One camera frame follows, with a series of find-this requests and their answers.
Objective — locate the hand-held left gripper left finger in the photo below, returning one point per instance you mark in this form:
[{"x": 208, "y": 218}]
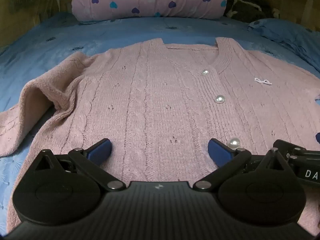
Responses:
[{"x": 101, "y": 150}]

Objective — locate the pink heart-pattern pillow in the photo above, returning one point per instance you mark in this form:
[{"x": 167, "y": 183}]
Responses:
[{"x": 150, "y": 2}]

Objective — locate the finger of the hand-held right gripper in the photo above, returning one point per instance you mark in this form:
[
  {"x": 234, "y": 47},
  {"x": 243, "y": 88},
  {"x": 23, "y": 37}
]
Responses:
[{"x": 297, "y": 151}]

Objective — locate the pink knitted cardigan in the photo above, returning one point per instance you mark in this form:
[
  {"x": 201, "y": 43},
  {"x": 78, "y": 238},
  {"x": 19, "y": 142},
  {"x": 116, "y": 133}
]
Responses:
[{"x": 160, "y": 100}]

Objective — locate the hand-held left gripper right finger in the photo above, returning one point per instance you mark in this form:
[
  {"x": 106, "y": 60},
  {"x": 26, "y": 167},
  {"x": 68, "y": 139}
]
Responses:
[{"x": 217, "y": 151}]

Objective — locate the dark cloth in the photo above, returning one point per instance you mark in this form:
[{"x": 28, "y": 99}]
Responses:
[{"x": 250, "y": 7}]

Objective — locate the blue pillow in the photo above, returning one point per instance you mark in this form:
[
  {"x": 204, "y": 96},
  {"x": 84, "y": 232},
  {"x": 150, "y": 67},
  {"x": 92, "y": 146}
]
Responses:
[{"x": 287, "y": 35}]

